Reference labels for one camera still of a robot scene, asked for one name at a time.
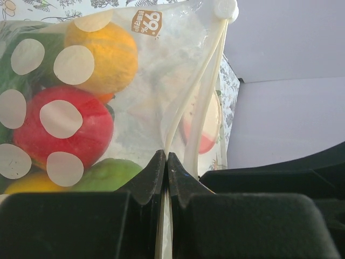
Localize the green custard apple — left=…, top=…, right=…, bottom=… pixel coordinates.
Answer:
left=70, top=158, right=143, bottom=192

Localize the beige pink round plate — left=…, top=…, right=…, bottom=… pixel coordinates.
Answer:
left=180, top=91, right=222, bottom=154

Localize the red apple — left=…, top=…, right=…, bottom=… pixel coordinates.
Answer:
left=13, top=85, right=114, bottom=169

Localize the floral table mat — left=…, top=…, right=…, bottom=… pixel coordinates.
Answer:
left=1, top=1, right=240, bottom=176

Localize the green cucumber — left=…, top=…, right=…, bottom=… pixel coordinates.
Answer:
left=0, top=24, right=67, bottom=144

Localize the orange fruit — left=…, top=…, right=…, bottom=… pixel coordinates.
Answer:
left=97, top=93, right=115, bottom=104

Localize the orange green mango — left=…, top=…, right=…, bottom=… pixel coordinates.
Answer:
left=65, top=22, right=138, bottom=95

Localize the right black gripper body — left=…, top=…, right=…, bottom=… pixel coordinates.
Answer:
left=200, top=143, right=344, bottom=256

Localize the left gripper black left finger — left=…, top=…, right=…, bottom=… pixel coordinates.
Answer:
left=1, top=150, right=166, bottom=258

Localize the yellow lemon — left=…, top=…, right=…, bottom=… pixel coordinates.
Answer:
left=4, top=171, right=69, bottom=194

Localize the clear zip top bag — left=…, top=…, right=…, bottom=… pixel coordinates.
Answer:
left=1, top=1, right=239, bottom=258

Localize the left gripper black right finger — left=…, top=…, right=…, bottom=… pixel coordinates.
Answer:
left=168, top=153, right=341, bottom=258

